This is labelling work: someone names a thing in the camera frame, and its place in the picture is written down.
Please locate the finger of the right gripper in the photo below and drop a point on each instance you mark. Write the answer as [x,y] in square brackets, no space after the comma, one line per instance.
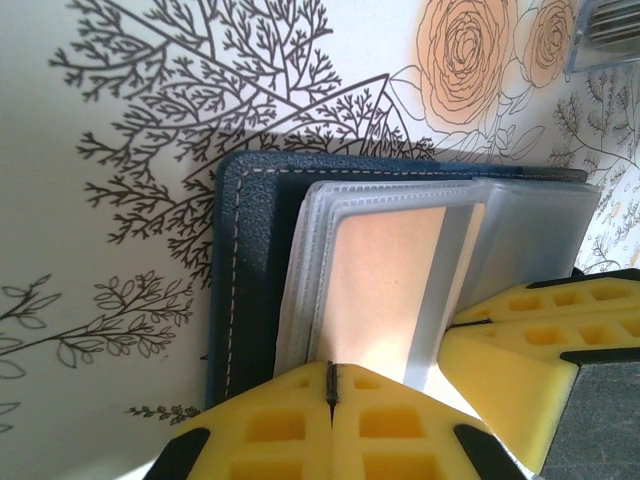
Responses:
[575,297]
[525,360]

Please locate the blue card holder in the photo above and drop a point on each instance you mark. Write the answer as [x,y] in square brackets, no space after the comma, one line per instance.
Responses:
[250,250]

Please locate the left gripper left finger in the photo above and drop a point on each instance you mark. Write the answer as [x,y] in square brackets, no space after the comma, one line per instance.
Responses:
[240,450]

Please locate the plain tan card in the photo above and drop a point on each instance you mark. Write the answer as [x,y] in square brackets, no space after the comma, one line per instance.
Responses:
[380,290]

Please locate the clear acrylic card stand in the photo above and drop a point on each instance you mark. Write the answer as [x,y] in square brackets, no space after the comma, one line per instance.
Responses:
[610,30]

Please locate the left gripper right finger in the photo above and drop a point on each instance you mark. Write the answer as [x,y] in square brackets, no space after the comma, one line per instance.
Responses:
[400,450]

